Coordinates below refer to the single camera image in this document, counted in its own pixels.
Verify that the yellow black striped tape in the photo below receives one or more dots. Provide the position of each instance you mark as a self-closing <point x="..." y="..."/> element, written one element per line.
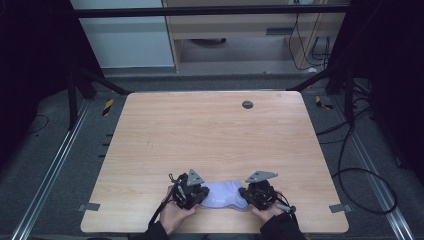
<point x="322" y="103"/>
<point x="107" y="106"/>

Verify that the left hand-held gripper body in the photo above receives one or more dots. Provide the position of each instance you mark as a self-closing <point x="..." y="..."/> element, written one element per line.
<point x="186" y="191"/>

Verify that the black horizontal frame bar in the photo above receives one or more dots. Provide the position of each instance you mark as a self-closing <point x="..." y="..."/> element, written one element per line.
<point x="200" y="12"/>

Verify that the person's left hand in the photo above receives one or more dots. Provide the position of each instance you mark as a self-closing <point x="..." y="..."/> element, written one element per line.
<point x="173" y="216"/>

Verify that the white cabinet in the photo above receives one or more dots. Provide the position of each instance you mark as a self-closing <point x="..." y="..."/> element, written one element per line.
<point x="126" y="43"/>

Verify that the light wooden desk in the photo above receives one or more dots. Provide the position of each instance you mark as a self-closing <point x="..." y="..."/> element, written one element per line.
<point x="233" y="28"/>

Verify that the black curtain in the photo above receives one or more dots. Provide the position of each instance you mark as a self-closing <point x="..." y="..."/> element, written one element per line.
<point x="30" y="66"/>
<point x="393" y="73"/>

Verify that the black diagonal frame strut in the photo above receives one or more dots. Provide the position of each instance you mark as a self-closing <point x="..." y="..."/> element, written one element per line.
<point x="313" y="81"/>
<point x="103" y="81"/>

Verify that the black upright stand post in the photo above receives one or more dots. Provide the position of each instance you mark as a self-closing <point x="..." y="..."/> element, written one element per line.
<point x="349" y="96"/>
<point x="72" y="100"/>

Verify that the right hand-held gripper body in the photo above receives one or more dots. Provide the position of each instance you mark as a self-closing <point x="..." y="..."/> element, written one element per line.
<point x="263" y="195"/>

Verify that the person's right hand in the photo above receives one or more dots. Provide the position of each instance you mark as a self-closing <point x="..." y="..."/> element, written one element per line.
<point x="270" y="213"/>

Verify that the aluminium floor rail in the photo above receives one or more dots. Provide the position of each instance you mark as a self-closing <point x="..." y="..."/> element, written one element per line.
<point x="50" y="176"/>
<point x="373" y="180"/>

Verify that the grey metal table bracket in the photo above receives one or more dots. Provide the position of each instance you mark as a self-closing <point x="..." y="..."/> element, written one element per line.
<point x="340" y="208"/>
<point x="88" y="207"/>

